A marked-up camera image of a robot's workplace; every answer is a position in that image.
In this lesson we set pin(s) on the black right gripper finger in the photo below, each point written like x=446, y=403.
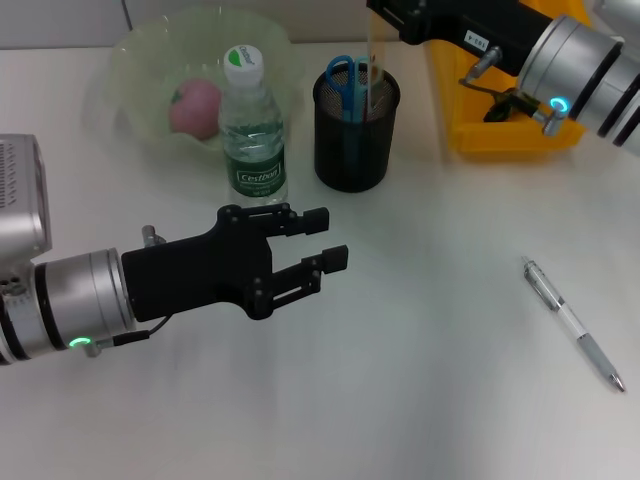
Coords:
x=387, y=10

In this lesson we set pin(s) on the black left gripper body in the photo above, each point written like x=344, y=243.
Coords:
x=200, y=275

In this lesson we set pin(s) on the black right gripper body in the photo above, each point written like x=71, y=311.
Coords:
x=475, y=25

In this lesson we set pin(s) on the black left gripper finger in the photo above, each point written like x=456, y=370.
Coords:
x=310, y=272
x=300, y=222

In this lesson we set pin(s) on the clear plastic ruler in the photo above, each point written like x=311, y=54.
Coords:
x=376, y=65

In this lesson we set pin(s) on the clear green-label water bottle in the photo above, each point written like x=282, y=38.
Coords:
x=252, y=150

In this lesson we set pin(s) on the green plastic wrapper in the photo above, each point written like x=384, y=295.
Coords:
x=502, y=107

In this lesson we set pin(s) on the blue plastic scissors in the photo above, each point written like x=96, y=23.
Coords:
x=347, y=95

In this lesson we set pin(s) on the pink toy peach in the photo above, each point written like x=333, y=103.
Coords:
x=195, y=112

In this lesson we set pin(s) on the white silver pen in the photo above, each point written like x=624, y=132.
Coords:
x=570, y=320

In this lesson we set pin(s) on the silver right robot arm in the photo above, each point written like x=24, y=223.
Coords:
x=585, y=75

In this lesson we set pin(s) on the black mesh pen holder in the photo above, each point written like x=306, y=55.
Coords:
x=352, y=150

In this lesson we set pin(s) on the pale green fruit plate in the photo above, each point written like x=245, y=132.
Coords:
x=145, y=50

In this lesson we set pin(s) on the yellow plastic bin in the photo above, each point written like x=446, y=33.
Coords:
x=505, y=135

